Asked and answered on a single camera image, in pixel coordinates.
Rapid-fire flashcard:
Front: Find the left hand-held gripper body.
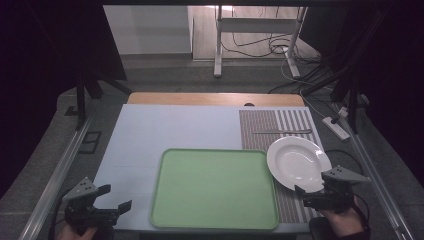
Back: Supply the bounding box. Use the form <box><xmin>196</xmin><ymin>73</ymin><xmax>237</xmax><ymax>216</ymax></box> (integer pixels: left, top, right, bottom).
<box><xmin>62</xmin><ymin>177</ymin><xmax>118</xmax><ymax>234</ymax></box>

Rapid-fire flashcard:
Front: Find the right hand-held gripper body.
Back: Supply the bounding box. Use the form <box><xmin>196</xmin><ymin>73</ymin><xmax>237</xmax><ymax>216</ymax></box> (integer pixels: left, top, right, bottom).
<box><xmin>302</xmin><ymin>165</ymin><xmax>371</xmax><ymax>214</ymax></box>

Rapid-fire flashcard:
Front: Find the white plate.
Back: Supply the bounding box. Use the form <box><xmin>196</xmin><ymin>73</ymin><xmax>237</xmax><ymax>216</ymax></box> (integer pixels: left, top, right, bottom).
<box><xmin>266</xmin><ymin>135</ymin><xmax>333</xmax><ymax>194</ymax></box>

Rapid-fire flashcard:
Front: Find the person's right hand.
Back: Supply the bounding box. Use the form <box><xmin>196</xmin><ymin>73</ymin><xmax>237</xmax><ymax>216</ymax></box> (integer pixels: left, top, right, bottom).
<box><xmin>319</xmin><ymin>199</ymin><xmax>367</xmax><ymax>237</ymax></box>

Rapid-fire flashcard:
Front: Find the person's left hand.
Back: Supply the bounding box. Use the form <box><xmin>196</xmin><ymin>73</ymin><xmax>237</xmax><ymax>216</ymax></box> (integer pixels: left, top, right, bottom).
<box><xmin>56</xmin><ymin>223</ymin><xmax>98</xmax><ymax>240</ymax></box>

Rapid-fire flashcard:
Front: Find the white power strip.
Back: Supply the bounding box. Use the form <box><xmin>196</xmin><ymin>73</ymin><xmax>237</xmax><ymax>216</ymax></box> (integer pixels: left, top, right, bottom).
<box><xmin>321</xmin><ymin>116</ymin><xmax>351</xmax><ymax>141</ymax></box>

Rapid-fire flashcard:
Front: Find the metal cutlery piece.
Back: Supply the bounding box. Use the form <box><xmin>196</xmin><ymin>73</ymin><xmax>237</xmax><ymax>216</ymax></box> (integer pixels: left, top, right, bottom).
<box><xmin>251</xmin><ymin>128</ymin><xmax>314</xmax><ymax>135</ymax></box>

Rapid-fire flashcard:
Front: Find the striped placemat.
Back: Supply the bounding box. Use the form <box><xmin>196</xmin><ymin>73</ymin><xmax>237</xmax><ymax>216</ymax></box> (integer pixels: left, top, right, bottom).
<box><xmin>238</xmin><ymin>109</ymin><xmax>327</xmax><ymax>224</ymax></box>

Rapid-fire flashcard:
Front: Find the light blue table cover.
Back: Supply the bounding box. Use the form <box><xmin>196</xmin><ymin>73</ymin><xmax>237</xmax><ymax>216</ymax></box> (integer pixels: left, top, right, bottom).
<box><xmin>93</xmin><ymin>103</ymin><xmax>322</xmax><ymax>234</ymax></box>

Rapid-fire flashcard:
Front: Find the green tray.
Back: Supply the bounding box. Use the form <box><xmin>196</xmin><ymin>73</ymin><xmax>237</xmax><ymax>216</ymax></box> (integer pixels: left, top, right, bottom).
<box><xmin>149</xmin><ymin>148</ymin><xmax>280</xmax><ymax>231</ymax></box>

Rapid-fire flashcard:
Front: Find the black tripod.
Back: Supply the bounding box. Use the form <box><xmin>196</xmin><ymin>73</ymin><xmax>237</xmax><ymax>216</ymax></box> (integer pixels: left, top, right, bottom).
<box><xmin>301</xmin><ymin>63</ymin><xmax>369</xmax><ymax>135</ymax></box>
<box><xmin>73</xmin><ymin>63</ymin><xmax>134</xmax><ymax>132</ymax></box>

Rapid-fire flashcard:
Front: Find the white panel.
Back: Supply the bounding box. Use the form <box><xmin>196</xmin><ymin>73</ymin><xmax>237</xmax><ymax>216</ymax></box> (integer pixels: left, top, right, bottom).
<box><xmin>102</xmin><ymin>4</ymin><xmax>193</xmax><ymax>56</ymax></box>

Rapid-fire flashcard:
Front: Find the white metal stand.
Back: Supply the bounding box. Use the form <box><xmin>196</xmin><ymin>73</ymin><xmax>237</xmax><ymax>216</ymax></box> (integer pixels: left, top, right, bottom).
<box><xmin>213</xmin><ymin>4</ymin><xmax>309</xmax><ymax>80</ymax></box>

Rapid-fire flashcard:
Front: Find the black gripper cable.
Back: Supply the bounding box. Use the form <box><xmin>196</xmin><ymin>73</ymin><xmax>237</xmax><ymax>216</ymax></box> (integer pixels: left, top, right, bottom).
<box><xmin>48</xmin><ymin>189</ymin><xmax>73</xmax><ymax>240</ymax></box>
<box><xmin>324</xmin><ymin>148</ymin><xmax>365</xmax><ymax>175</ymax></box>

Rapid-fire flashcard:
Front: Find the aluminium rail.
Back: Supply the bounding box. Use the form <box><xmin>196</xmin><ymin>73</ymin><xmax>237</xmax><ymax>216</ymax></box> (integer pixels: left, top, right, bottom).
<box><xmin>18</xmin><ymin>111</ymin><xmax>96</xmax><ymax>240</ymax></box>
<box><xmin>333</xmin><ymin>103</ymin><xmax>415</xmax><ymax>240</ymax></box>

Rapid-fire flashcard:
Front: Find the bundle of floor cables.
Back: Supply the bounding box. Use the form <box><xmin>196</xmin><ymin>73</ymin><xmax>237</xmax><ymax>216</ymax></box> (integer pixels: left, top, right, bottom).
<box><xmin>229</xmin><ymin>6</ymin><xmax>323</xmax><ymax>65</ymax></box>

